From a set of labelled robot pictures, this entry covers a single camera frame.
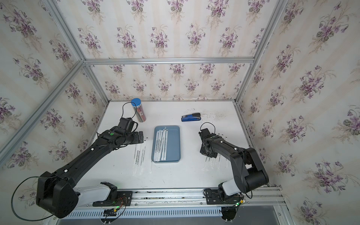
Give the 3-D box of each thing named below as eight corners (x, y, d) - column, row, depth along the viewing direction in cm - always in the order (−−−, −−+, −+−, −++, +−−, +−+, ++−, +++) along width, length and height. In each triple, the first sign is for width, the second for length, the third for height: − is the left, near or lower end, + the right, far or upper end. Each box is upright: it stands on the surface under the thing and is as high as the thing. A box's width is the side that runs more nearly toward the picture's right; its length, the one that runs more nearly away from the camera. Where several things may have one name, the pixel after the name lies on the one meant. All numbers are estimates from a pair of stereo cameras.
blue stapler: (181, 123, 108) (182, 119, 104) (180, 118, 111) (180, 114, 107) (200, 120, 110) (201, 116, 106) (198, 115, 113) (199, 111, 109)
